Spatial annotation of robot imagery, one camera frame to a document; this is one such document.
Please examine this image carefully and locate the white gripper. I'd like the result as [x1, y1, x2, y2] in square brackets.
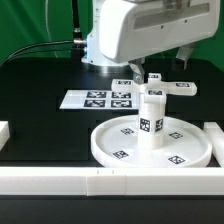
[99, 0, 212, 84]

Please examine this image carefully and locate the white cross-shaped table base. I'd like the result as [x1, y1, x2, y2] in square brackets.
[111, 73, 197, 96]

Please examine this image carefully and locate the white round table top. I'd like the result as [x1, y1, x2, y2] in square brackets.
[91, 115, 212, 168]

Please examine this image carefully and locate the white marker sheet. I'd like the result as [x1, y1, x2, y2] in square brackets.
[60, 90, 139, 110]

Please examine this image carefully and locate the black upright cable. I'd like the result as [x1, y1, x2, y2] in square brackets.
[71, 0, 83, 42]

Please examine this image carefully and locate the white right rail block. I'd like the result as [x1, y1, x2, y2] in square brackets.
[204, 122, 224, 168]

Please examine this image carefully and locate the white rail block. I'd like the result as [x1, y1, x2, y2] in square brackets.
[0, 121, 10, 151]
[204, 122, 224, 168]

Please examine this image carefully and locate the white left rail block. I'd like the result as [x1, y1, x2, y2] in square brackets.
[0, 121, 10, 151]

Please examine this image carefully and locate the white front rail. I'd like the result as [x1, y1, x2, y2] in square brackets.
[0, 167, 224, 196]

